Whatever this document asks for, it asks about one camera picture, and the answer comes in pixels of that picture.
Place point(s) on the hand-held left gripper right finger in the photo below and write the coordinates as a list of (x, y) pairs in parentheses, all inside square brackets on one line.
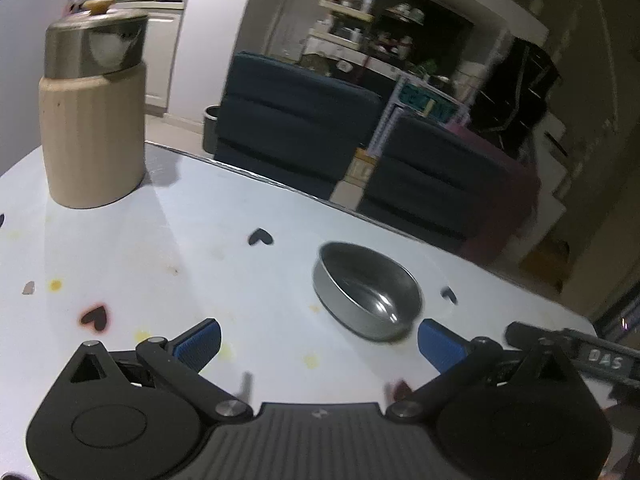
[(440, 345)]

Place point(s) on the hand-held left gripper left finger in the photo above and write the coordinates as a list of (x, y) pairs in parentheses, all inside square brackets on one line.
[(197, 345)]

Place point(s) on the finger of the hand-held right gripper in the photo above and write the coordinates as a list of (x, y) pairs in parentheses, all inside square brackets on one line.
[(522, 334)]

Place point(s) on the round steel bowl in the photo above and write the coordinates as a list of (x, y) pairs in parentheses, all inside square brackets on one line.
[(370, 296)]

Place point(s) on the navy chair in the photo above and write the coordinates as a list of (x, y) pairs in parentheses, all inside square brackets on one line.
[(300, 120), (430, 185)]

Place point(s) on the cardboard box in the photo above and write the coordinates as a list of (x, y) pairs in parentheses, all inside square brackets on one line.
[(361, 165)]

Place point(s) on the grey trash can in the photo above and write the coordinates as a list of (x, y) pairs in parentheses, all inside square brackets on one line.
[(211, 130)]

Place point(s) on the beige canister with metal lid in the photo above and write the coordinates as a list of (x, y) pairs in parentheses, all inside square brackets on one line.
[(90, 135)]

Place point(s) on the teal sign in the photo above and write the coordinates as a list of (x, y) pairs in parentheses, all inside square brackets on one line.
[(425, 102)]

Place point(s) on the black vest with white trim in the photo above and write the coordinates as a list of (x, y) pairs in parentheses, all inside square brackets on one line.
[(520, 85)]

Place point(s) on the kitchen cabinets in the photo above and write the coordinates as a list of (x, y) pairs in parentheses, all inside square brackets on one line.
[(160, 35)]

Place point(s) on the white storage shelf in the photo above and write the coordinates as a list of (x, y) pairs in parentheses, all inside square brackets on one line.
[(345, 25)]

